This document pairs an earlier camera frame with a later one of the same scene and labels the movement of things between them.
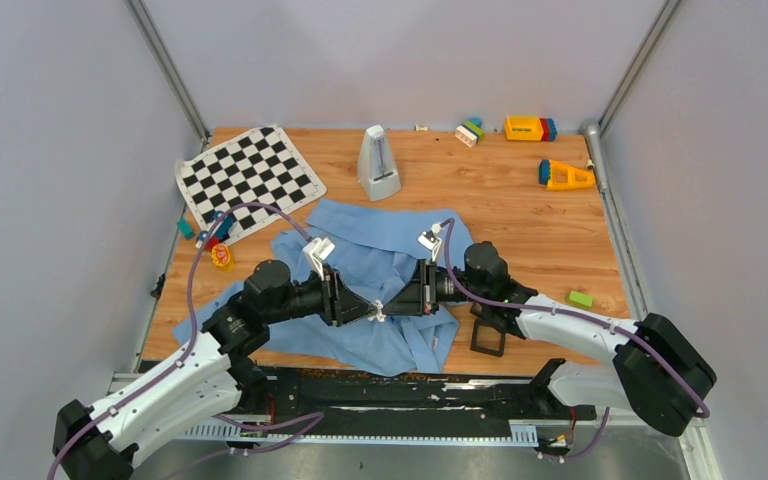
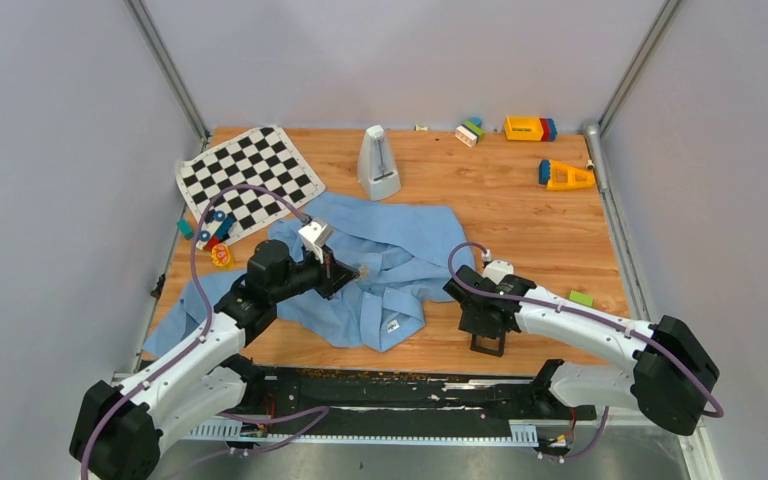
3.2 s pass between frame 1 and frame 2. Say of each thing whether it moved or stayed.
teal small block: stayed
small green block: stayed
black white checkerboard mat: stayed
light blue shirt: moved
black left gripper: moved
